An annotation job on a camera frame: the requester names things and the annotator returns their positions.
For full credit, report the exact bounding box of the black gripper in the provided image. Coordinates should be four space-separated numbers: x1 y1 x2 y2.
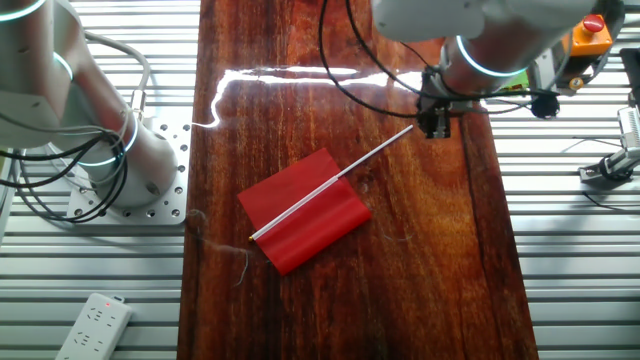
417 68 455 140

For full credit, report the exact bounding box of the orange emergency stop box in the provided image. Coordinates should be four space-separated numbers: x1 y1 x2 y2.
568 13 614 58

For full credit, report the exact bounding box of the white power strip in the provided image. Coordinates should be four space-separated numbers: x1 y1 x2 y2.
54 292 134 360

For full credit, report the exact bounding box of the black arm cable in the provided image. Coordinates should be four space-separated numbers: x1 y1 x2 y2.
317 0 560 120

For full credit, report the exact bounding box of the small silver camera on stand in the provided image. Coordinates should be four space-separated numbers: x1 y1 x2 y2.
578 104 640 184

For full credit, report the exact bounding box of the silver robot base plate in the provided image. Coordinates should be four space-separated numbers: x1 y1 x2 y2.
66 118 192 227

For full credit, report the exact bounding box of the grey base cable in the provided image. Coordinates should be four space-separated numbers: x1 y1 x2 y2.
82 29 152 124

